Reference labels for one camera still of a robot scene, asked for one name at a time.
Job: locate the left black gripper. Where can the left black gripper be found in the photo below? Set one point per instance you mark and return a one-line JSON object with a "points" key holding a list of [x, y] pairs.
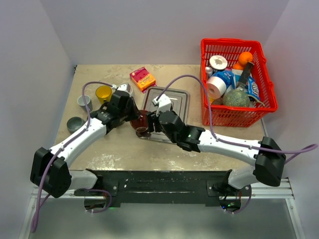
{"points": [[134, 114]]}

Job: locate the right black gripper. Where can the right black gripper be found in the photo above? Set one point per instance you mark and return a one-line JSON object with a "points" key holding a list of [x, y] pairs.
{"points": [[152, 118]]}

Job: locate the yellow mug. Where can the yellow mug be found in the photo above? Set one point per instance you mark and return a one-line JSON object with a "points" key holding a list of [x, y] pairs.
{"points": [[103, 93]]}

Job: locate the dark red mug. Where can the dark red mug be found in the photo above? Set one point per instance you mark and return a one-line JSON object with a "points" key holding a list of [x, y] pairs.
{"points": [[140, 125]]}

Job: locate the grey blue mug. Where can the grey blue mug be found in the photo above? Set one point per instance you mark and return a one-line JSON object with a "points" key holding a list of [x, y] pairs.
{"points": [[81, 103]]}

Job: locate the grey green mug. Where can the grey green mug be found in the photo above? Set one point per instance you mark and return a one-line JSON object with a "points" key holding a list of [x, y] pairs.
{"points": [[74, 123]]}

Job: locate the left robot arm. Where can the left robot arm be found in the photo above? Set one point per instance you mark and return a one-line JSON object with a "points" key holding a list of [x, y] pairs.
{"points": [[50, 169]]}

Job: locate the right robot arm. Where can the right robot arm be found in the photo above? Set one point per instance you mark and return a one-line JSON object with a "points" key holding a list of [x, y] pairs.
{"points": [[265, 162]]}

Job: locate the metal tray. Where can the metal tray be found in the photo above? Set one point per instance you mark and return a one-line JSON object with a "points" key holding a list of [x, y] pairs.
{"points": [[180, 104]]}

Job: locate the pink orange snack box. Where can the pink orange snack box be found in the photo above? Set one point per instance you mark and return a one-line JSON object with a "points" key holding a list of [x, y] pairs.
{"points": [[143, 79]]}

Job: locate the pink white toilet roll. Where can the pink white toilet roll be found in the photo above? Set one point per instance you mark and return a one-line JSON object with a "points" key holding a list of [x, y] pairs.
{"points": [[216, 87]]}

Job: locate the silver can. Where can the silver can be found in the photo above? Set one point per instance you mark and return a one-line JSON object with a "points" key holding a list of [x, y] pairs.
{"points": [[208, 72]]}

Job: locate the green patterned ball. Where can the green patterned ball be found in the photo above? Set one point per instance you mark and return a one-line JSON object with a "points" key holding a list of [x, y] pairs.
{"points": [[236, 98]]}

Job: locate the blue white packet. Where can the blue white packet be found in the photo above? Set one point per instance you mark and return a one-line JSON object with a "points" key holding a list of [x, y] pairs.
{"points": [[228, 78]]}

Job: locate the white tape roll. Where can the white tape roll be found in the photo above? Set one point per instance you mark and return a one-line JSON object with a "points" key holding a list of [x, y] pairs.
{"points": [[218, 62]]}

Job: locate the orange fruit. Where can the orange fruit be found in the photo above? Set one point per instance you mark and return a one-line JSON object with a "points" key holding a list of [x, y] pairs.
{"points": [[238, 66], [244, 58]]}

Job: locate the blue snack bag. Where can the blue snack bag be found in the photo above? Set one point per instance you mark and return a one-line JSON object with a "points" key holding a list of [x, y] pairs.
{"points": [[252, 89]]}

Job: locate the red plastic basket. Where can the red plastic basket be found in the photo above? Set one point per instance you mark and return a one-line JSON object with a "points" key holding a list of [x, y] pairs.
{"points": [[231, 48]]}

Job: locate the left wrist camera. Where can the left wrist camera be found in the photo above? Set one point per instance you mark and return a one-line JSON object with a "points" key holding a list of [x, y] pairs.
{"points": [[123, 87]]}

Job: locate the black base frame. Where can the black base frame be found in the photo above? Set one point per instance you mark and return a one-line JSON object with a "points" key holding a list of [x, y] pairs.
{"points": [[163, 187]]}

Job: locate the brown handled tool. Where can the brown handled tool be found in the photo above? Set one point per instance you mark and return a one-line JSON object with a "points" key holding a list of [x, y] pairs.
{"points": [[245, 76]]}

